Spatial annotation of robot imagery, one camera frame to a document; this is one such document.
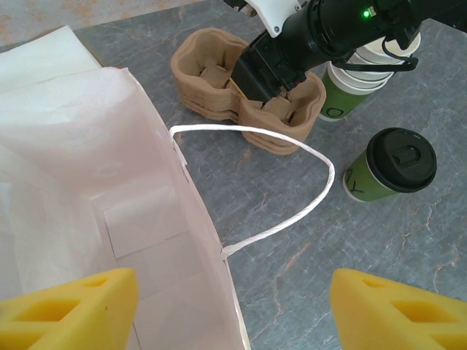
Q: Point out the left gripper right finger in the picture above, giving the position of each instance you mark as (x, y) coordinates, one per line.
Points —
(365, 313)

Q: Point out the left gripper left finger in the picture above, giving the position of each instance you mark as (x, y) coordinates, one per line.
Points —
(109, 310)

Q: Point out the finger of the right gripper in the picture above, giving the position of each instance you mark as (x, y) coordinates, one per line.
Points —
(237, 86)

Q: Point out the brown pulp cup carrier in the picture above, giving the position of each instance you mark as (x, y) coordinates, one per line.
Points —
(255, 120)
(209, 111)

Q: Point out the red and white paper bag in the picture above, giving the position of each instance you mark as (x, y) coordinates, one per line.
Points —
(73, 164)

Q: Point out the brown plush toy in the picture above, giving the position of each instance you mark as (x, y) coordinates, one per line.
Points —
(204, 103)

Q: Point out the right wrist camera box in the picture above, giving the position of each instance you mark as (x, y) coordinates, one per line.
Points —
(277, 14)

